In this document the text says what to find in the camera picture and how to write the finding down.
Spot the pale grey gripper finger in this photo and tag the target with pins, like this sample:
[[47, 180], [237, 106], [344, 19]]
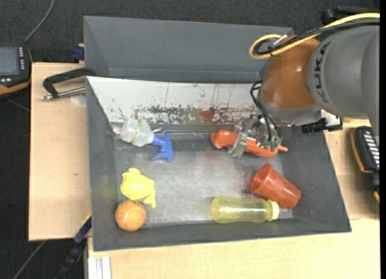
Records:
[[241, 146], [233, 148]]

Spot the orange spray bottle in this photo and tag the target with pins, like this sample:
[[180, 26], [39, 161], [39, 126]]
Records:
[[223, 139]]

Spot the grey metal bin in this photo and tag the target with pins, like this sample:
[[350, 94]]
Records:
[[193, 178]]

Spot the orange plastic cup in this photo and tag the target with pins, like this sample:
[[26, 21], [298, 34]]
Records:
[[273, 187]]

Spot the yellow clear plastic bottle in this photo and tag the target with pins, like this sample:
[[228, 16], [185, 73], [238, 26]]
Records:
[[241, 209]]

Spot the clear spray bottle blue trigger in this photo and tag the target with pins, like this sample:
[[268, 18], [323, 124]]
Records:
[[138, 134]]

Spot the yellow toy duck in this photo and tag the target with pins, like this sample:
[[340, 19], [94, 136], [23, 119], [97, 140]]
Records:
[[137, 185]]

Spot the orange ball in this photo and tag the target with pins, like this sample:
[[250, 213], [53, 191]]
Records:
[[130, 216]]

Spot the pale wood board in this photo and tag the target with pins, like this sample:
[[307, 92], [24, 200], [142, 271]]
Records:
[[57, 157]]

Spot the black cylinder on white bracket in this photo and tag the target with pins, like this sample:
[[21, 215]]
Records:
[[328, 122]]

